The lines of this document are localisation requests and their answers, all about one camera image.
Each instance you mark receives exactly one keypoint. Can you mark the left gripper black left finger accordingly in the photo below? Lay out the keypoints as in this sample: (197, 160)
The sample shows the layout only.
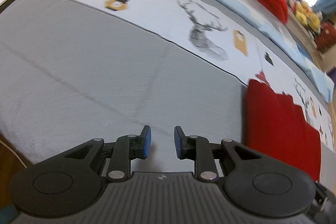
(73, 180)

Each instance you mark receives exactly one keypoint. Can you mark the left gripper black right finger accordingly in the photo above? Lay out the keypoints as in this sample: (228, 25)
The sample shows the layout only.
(251, 180)

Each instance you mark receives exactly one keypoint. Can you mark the red knitted sweater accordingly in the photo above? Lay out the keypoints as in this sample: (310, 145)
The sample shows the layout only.
(277, 127)

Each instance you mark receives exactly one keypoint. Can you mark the grey bed sheet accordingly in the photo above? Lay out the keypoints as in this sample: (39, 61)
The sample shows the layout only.
(70, 74)

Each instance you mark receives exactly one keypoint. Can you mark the dark red bag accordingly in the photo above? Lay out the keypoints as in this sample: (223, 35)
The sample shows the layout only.
(327, 37)

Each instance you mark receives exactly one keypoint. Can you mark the yellow plush toy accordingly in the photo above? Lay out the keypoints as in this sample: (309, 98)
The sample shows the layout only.
(305, 15)

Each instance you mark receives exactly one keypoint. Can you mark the light blue blanket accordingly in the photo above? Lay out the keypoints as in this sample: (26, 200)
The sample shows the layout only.
(236, 6)

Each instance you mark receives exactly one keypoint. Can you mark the white deer-print bed cover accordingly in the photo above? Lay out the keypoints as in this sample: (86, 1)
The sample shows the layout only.
(207, 32)

